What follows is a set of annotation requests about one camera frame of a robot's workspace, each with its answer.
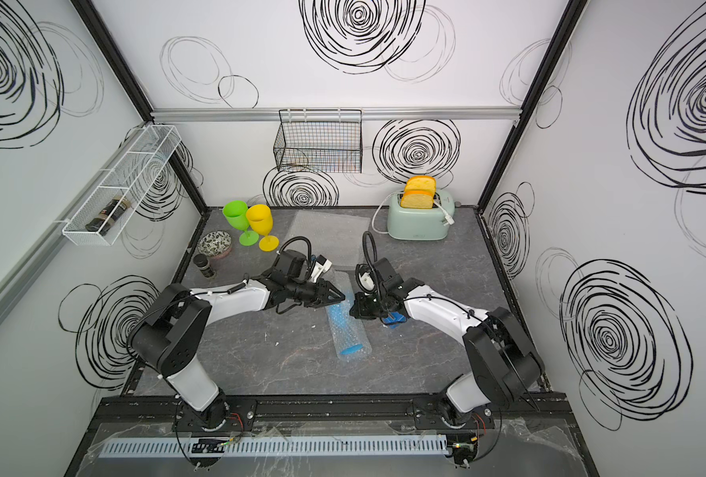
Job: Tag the white slotted cable duct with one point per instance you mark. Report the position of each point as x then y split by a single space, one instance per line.
275 446

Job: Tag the patterned small bowl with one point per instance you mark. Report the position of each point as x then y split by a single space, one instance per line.
215 245

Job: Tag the front toast slice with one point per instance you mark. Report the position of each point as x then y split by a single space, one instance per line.
417 200

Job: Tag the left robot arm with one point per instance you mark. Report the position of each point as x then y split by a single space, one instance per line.
170 332

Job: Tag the back toast slice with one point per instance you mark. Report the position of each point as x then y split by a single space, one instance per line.
421 184

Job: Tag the toast slice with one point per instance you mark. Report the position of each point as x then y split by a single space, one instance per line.
417 200
421 184

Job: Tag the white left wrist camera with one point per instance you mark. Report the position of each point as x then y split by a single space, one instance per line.
320 266

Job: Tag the mint green toaster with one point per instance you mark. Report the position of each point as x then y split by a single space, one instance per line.
423 225

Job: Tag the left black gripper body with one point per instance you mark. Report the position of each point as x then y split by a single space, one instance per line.
302 292

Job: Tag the blue plastic wine glass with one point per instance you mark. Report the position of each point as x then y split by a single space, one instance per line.
345 335

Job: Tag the dark bottle in shelf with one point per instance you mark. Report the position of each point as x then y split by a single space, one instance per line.
108 216

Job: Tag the green plastic wine glass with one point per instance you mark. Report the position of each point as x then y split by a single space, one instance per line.
235 213

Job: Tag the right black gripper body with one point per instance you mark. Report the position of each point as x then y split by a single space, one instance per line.
369 307

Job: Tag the blue tape dispenser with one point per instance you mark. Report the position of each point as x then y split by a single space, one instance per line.
394 320

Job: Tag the yellow plastic wine glass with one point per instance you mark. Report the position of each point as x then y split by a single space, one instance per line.
261 221

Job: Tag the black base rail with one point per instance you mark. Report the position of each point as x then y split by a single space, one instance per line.
237 413

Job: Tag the black wire basket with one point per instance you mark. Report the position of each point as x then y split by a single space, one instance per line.
325 140

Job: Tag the white wire shelf basket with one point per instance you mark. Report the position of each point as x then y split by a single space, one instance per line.
142 175

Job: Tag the dark spice bottle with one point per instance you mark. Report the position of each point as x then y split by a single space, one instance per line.
203 264

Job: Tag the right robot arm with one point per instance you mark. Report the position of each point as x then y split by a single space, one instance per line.
504 362

